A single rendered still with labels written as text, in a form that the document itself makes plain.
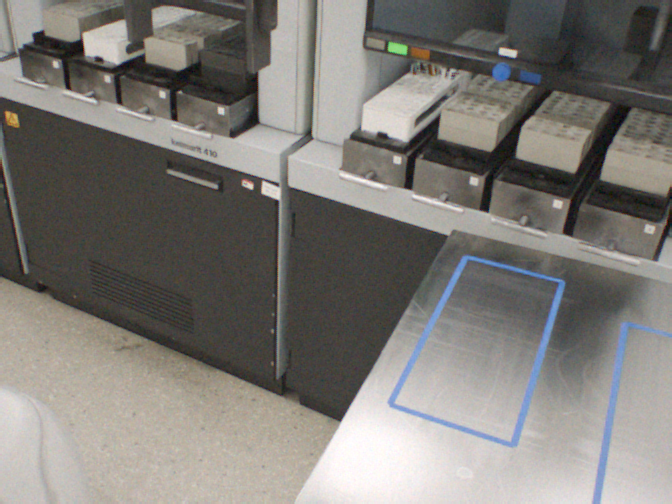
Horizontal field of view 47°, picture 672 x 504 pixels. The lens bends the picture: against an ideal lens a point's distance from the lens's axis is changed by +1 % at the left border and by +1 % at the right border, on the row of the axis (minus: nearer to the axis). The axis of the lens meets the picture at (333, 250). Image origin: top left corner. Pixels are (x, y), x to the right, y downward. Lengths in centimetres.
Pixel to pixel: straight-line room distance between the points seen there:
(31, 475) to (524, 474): 47
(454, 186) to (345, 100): 30
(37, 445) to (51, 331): 169
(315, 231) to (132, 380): 76
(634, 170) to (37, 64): 133
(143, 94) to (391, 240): 64
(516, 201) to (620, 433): 60
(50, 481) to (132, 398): 143
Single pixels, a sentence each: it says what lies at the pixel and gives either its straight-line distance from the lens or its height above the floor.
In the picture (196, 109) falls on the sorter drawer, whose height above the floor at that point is 78.
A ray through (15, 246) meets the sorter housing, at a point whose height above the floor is 20.
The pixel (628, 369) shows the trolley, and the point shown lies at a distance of 102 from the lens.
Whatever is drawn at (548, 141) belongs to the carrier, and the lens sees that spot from 145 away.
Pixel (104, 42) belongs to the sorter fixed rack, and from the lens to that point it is 186.
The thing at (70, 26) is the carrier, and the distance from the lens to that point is 198.
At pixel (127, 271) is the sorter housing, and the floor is 27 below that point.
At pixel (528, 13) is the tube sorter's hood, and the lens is 139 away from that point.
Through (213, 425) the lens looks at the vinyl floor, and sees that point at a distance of 201.
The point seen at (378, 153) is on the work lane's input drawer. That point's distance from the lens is 149.
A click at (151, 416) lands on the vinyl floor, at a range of 205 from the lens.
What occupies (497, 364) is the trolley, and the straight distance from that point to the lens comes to 97.
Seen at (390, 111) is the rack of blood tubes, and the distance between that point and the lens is 150.
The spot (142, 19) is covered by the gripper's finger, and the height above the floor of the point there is 121.
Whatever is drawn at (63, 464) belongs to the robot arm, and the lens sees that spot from 70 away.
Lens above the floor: 144
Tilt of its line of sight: 33 degrees down
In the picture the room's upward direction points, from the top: 4 degrees clockwise
